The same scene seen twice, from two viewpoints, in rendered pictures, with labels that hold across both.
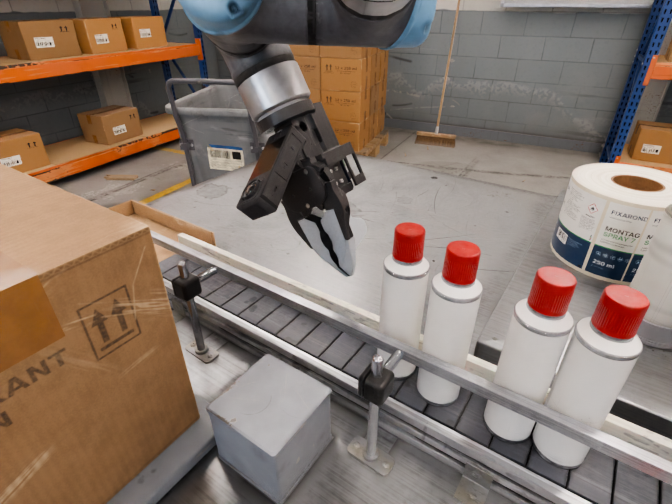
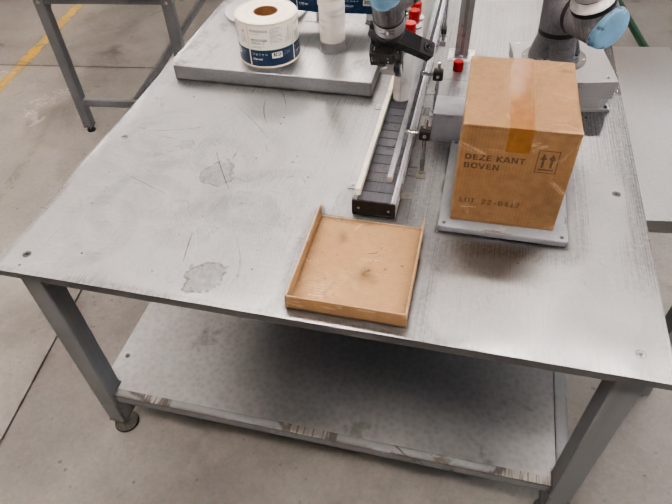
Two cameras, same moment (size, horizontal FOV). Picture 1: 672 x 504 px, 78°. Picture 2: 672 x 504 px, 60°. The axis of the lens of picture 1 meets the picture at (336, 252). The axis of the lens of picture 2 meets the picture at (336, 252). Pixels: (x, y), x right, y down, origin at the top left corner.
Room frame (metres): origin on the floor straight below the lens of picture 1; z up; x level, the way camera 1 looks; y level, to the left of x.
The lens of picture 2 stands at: (1.09, 1.29, 1.81)
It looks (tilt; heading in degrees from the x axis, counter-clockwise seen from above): 46 degrees down; 251
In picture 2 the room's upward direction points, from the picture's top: 3 degrees counter-clockwise
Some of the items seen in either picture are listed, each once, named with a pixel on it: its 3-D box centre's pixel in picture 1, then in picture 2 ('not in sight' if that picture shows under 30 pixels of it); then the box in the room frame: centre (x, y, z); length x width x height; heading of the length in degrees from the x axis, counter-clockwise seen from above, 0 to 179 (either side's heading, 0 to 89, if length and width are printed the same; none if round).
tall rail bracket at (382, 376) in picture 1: (382, 396); (429, 87); (0.31, -0.05, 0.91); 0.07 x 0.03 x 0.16; 146
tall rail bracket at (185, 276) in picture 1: (203, 301); (415, 146); (0.48, 0.19, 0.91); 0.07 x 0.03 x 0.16; 146
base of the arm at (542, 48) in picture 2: not in sight; (556, 42); (-0.11, -0.04, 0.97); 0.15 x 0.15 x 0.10
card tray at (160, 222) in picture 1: (119, 245); (359, 260); (0.75, 0.46, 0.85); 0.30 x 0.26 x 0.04; 56
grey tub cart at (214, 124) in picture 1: (244, 147); not in sight; (2.63, 0.59, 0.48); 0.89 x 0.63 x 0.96; 172
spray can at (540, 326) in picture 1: (528, 358); (412, 43); (0.30, -0.19, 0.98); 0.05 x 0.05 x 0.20
